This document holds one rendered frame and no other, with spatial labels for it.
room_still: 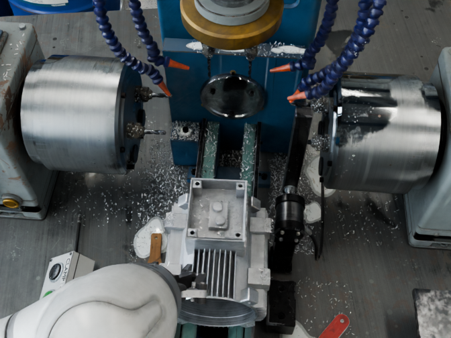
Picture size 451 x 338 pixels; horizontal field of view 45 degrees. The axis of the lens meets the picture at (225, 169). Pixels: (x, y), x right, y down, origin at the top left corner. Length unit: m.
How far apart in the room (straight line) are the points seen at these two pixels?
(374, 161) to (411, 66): 0.66
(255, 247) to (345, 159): 0.25
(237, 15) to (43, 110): 0.43
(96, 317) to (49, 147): 0.74
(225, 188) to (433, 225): 0.51
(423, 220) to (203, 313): 0.52
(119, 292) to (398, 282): 0.94
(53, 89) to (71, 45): 0.62
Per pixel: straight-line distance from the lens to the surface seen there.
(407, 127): 1.08
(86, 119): 1.09
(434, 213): 1.23
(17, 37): 1.25
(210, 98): 1.26
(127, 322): 0.43
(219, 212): 0.95
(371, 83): 1.12
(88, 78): 1.12
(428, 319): 1.17
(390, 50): 1.73
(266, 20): 0.95
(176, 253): 0.99
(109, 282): 0.46
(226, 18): 0.93
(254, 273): 0.96
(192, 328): 1.09
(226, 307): 1.08
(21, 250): 1.36
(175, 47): 1.18
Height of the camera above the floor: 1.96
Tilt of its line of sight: 57 degrees down
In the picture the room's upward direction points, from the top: straight up
